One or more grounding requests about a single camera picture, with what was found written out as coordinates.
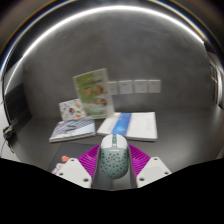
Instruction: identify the green and white computer mouse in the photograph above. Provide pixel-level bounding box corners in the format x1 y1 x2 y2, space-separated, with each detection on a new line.
99 134 130 180

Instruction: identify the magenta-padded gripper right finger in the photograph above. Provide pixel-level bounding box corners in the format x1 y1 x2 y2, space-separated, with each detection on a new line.
128 143 172 189

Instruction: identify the grey striped booklet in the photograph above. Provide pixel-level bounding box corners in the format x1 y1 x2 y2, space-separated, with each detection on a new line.
48 118 97 144

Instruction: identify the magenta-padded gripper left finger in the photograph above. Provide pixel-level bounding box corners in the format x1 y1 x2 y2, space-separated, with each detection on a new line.
54 144 101 189

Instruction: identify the white book with blue stripe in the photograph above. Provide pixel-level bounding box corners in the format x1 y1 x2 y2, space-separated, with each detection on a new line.
96 111 158 142

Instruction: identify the green printed sign stand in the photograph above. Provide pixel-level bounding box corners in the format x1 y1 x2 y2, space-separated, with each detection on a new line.
72 67 115 120

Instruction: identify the small white sticker card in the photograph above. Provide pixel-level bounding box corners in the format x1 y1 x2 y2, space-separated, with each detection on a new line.
58 98 87 122

